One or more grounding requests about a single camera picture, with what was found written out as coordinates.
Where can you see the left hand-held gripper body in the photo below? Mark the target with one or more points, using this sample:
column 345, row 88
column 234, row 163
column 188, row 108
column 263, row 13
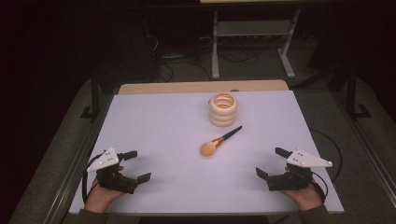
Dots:
column 104, row 161

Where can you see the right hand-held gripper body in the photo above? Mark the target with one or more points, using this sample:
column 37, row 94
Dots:
column 306, row 160

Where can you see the beige ringed brush holder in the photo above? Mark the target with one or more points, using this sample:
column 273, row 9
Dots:
column 223, row 116

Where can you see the person's left hand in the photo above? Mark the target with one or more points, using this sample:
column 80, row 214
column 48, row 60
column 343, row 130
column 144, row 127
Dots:
column 99, row 197

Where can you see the person's right hand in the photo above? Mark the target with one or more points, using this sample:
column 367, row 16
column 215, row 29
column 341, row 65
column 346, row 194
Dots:
column 306, row 197

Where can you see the white table mat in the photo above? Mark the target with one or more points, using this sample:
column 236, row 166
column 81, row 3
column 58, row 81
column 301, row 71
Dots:
column 168, row 130

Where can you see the black metal stand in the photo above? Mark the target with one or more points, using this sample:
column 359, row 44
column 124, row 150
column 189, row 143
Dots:
column 94, row 93
column 353, row 93

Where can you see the wooden table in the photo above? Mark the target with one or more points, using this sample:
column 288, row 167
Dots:
column 186, row 87

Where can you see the white metal stand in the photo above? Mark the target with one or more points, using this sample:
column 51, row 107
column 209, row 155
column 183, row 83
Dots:
column 253, row 28

